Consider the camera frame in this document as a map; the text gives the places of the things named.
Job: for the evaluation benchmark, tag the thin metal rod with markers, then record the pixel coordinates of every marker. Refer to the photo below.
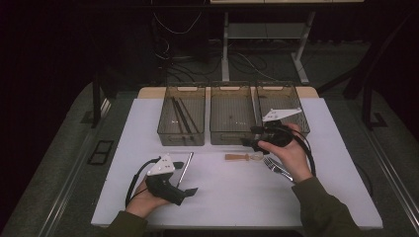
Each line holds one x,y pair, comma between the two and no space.
184,170

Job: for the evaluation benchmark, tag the person's left hand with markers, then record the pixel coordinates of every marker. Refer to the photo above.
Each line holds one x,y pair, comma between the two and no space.
141,204

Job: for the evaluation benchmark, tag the metal floor rail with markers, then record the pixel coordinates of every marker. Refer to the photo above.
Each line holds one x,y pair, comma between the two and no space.
72,171
395,184

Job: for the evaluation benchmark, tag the white table mat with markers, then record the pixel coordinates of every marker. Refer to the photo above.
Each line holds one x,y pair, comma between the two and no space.
230,197

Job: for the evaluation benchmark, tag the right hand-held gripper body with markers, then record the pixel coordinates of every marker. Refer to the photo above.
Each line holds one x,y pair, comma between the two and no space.
276,133

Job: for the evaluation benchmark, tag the black rectangular floor frame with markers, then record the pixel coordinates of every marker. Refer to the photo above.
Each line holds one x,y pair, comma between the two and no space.
95,158

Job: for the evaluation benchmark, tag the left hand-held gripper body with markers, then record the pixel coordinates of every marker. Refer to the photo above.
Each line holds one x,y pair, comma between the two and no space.
163,189

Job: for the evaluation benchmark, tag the black metal stand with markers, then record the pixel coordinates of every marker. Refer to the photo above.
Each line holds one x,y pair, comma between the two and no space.
96,105
367,105

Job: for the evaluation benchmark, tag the translucent grey storage bin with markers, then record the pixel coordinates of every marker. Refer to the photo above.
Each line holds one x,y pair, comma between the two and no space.
283,98
171,131
230,108

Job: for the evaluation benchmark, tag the brown wooden chopstick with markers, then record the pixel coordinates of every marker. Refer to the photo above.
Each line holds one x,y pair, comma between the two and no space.
178,117
190,115

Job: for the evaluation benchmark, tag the white metal desk frame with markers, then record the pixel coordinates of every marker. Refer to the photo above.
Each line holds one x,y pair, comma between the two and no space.
225,49

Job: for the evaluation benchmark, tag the black chopstick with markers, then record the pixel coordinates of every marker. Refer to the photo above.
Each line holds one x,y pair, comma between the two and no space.
185,116

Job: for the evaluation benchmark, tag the person's right hand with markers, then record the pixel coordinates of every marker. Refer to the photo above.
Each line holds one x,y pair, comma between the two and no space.
293,158

